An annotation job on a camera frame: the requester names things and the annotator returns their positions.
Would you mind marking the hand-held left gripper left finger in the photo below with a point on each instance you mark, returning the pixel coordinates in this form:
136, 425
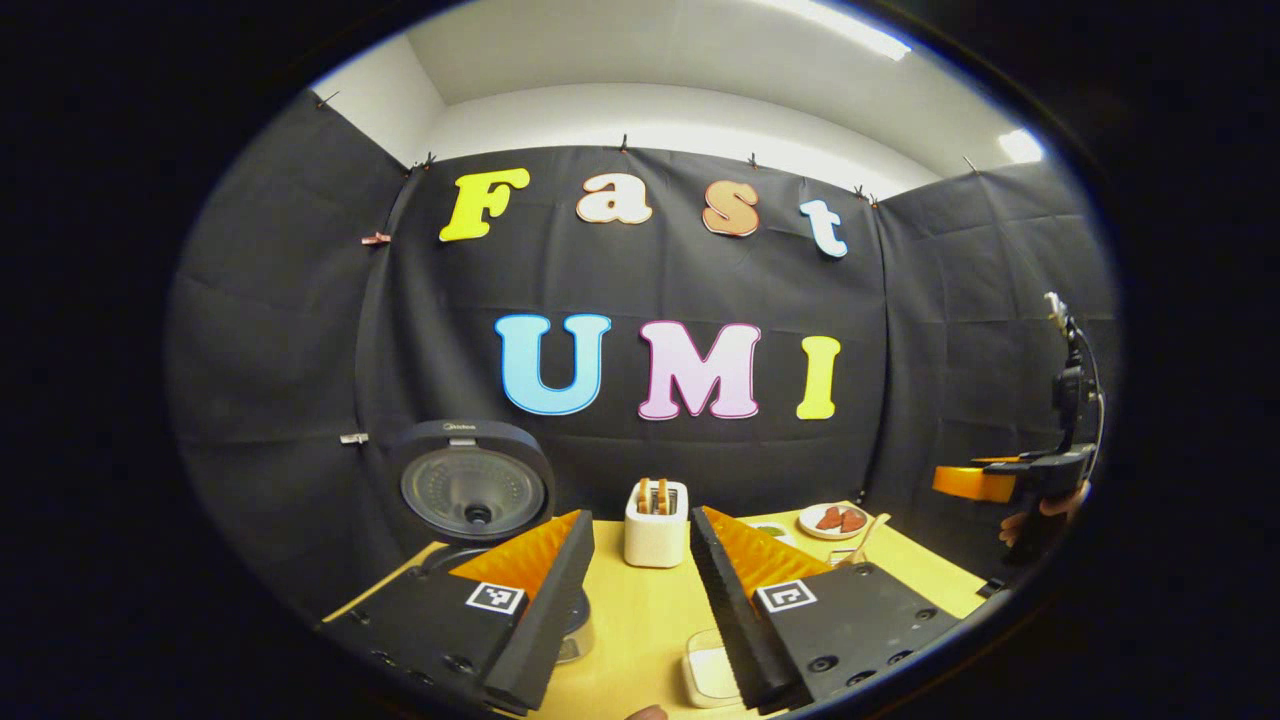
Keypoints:
545, 610

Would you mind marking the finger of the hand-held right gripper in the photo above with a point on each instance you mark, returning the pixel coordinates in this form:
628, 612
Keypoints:
1000, 460
975, 484

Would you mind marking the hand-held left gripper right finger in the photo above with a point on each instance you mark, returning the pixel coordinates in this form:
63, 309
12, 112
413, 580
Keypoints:
725, 600

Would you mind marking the wooden spoon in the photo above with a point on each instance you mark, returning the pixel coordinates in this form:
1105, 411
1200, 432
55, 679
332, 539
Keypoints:
870, 538

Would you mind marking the clear chopstick holder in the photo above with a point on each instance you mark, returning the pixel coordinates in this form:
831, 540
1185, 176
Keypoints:
842, 557

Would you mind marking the dark grey rice cooker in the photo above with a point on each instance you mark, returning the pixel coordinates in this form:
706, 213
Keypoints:
472, 490

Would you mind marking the clear plastic rice box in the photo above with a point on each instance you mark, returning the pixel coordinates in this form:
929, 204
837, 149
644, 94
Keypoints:
692, 640

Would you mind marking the small white dish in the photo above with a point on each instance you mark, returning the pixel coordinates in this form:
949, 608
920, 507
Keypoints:
770, 530

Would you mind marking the white toaster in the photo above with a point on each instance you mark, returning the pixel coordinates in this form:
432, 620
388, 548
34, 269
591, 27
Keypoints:
655, 540

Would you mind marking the white plate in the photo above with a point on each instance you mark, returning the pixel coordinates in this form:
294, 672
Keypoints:
808, 525

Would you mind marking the toasted bread slice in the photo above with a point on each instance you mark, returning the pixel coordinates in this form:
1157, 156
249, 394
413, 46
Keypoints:
644, 496
661, 496

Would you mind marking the red food piece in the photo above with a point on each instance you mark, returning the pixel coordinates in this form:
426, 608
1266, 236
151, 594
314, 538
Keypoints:
852, 520
828, 518

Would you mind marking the small ceiling light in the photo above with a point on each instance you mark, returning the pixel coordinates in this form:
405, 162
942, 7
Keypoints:
1021, 146

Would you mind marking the reddish cloth clip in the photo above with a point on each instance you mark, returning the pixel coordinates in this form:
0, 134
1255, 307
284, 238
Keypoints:
376, 239

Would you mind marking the long ceiling light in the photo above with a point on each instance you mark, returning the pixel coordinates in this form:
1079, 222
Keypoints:
845, 25

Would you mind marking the row of black clips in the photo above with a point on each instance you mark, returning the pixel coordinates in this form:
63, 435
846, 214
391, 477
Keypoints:
623, 145

